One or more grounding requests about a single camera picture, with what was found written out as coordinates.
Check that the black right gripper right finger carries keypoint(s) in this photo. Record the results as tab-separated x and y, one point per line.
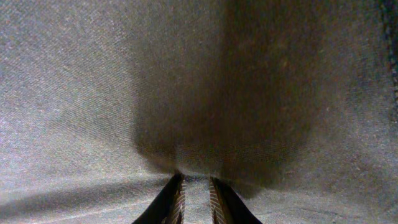
226	206

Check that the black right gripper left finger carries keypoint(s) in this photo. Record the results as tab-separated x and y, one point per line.
169	205

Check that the black t-shirt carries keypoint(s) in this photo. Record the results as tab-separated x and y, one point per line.
293	103

